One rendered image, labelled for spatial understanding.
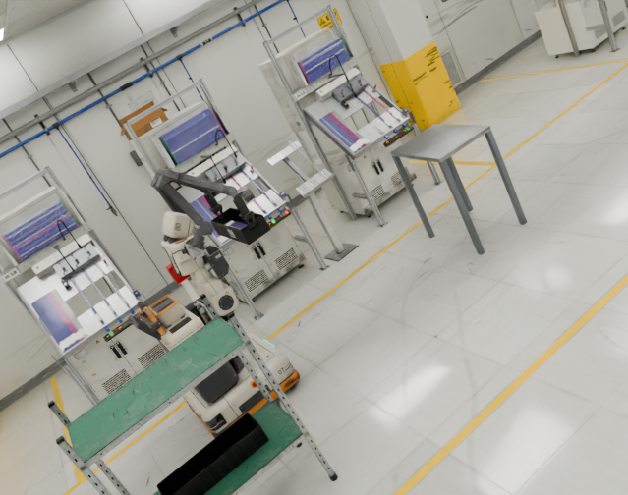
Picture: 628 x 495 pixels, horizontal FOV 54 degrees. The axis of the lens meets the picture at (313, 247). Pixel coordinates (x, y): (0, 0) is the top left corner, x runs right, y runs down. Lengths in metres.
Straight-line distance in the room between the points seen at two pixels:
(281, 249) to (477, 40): 4.67
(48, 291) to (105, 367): 0.77
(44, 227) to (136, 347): 1.21
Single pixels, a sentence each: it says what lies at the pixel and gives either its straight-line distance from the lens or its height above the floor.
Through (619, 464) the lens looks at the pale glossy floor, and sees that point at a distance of 2.96.
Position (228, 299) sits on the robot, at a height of 0.74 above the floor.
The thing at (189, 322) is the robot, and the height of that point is 0.81.
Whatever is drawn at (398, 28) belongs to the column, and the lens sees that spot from 7.69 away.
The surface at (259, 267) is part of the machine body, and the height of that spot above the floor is 0.26.
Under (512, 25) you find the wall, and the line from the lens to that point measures 9.58.
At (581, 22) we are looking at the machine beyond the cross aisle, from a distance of 8.11.
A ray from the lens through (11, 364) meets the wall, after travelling 7.06.
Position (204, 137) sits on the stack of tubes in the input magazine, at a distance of 5.47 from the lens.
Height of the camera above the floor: 2.20
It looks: 21 degrees down
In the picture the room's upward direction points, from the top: 29 degrees counter-clockwise
